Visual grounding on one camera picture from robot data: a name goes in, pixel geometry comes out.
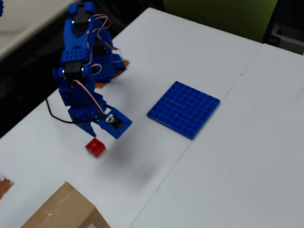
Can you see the blue-mounted black wrist camera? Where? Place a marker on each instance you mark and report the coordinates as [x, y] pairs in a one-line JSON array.
[[118, 128]]

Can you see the blue 8x8 studded baseplate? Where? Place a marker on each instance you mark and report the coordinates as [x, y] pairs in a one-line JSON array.
[[184, 110]]

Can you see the blue beaded object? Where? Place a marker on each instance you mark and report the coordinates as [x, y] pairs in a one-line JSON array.
[[1, 7]]

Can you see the red 2x2 building block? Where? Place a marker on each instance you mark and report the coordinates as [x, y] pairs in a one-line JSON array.
[[95, 147]]

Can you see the brown cardboard box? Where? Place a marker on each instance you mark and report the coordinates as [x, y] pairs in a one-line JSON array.
[[66, 209]]

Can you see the blue gripper body with servo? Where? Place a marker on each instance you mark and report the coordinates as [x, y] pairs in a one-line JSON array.
[[83, 118]]

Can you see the white side table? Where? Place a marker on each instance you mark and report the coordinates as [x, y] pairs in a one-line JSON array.
[[26, 21]]

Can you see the grey metal frame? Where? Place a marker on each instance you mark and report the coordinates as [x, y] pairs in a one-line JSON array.
[[287, 38]]

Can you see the blue 3D-printed robot arm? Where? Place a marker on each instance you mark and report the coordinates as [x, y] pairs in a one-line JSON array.
[[76, 59]]

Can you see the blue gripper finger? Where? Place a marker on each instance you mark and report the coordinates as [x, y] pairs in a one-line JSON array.
[[88, 128]]

